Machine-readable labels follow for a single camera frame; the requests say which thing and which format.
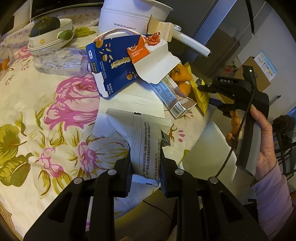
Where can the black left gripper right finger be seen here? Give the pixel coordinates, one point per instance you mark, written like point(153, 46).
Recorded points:
point(207, 210)

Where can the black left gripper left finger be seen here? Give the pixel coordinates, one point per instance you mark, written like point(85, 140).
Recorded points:
point(84, 210)

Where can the brown white barcode carton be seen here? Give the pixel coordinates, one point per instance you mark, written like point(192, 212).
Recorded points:
point(175, 101)

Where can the white orange torn carton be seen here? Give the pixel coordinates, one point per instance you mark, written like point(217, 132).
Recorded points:
point(151, 58)

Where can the white snack wrapper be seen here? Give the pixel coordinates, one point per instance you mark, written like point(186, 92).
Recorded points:
point(143, 133)

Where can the clear crushed plastic bottle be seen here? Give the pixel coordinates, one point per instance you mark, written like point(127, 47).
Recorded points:
point(64, 62)

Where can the pink sleeve right forearm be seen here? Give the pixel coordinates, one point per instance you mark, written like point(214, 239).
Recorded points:
point(274, 203)

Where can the right hand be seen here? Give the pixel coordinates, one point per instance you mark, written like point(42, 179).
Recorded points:
point(266, 159)

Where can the lower cardboard box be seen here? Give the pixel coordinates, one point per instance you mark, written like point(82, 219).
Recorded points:
point(261, 79)

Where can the yellow plastic bag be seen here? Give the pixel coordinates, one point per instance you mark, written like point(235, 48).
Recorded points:
point(202, 98)

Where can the black chair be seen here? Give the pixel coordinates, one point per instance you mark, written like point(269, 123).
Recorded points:
point(284, 129)

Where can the orange fruit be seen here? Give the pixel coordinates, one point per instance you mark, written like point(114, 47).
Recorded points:
point(181, 76)

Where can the grey refrigerator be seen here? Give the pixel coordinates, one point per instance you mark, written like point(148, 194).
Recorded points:
point(221, 26)

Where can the floral tablecloth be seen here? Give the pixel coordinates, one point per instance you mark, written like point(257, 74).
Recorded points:
point(46, 136)

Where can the white paper sheet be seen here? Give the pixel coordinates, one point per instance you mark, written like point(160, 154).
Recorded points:
point(137, 97)

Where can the white electric cooking pot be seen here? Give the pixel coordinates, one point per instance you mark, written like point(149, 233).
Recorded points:
point(132, 15)

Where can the stacked white bowls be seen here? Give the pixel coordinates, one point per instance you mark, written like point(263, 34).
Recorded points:
point(50, 40)

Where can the clear bag of oranges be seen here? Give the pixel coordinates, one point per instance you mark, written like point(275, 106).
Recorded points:
point(6, 58)

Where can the small green fruit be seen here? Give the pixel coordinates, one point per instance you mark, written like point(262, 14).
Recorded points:
point(65, 35)

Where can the dark green squash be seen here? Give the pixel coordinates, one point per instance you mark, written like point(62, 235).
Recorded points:
point(45, 25)

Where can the black microwave oven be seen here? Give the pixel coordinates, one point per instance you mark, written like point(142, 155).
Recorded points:
point(42, 7)

